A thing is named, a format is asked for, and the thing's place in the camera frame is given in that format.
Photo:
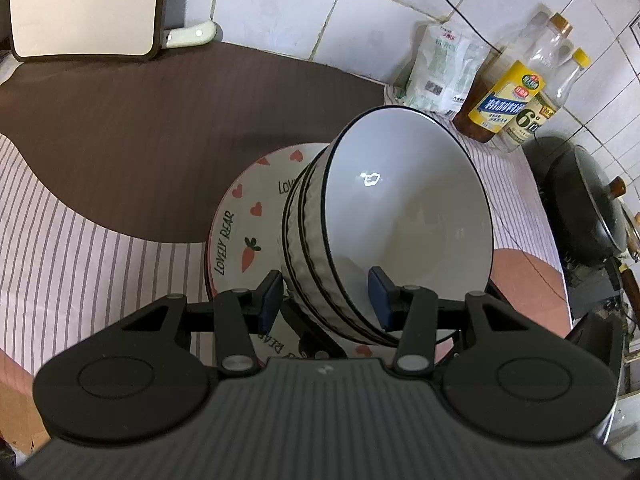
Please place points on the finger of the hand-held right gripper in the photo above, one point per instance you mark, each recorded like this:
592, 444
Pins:
305, 331

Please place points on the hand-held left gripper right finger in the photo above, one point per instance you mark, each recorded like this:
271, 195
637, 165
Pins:
377, 295

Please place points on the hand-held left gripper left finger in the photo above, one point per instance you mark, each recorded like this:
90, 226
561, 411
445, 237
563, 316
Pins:
270, 297

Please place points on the carrot and bunny print plate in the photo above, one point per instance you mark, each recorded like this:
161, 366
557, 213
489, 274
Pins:
240, 230

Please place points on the gas stove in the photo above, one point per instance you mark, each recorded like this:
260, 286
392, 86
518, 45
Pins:
590, 285

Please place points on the glass lid with wooden knob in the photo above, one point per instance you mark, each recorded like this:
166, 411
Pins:
602, 200

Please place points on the dark wok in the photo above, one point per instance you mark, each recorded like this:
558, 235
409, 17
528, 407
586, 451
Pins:
560, 185

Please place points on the brown table mat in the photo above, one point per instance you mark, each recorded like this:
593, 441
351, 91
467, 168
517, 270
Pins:
150, 135

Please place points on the clear bottle with yellow cap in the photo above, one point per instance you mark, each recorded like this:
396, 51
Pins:
537, 120

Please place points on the yellow label oil bottle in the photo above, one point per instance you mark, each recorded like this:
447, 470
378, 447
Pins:
505, 100

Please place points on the white and green plastic bag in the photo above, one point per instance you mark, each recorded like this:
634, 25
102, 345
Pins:
440, 70

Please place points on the cardboard box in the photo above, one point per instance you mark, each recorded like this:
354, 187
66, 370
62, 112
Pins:
20, 420

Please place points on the white cutting board brown edge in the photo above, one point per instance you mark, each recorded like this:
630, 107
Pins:
85, 5

